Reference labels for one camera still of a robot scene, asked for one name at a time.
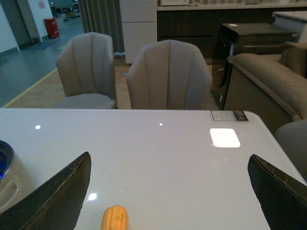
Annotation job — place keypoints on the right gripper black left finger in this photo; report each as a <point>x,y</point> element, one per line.
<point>56,204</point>

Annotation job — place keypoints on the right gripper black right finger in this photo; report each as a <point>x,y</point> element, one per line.
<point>282,198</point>

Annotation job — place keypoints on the yellow corn cob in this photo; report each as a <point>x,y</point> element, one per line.
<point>115,218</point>

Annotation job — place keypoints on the grey chair at table end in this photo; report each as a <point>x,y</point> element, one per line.
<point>292,137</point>

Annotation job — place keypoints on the label sticker on table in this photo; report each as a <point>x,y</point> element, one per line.
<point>235,115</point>

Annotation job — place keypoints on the brown fabric sofa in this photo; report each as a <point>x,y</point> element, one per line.
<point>272,86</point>

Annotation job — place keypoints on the left beige dining chair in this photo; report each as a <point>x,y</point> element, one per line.
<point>87,73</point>

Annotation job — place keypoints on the beige dining chair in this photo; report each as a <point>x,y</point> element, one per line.
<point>87,73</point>
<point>171,75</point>

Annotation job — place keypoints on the right beige dining chair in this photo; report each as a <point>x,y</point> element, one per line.
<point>171,75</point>

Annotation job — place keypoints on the black washing machine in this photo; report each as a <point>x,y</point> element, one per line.
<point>237,38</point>

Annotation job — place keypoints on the red fire extinguisher box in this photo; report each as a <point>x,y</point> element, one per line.
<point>51,28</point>

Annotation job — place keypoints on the grey curtain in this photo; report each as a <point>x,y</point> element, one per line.
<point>103,16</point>

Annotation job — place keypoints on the dark kitchen counter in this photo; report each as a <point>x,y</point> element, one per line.
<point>199,25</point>

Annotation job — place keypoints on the white tall cabinet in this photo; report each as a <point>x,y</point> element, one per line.
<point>139,25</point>

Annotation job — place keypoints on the steel pot with beige handles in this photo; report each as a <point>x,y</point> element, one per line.
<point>15,180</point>

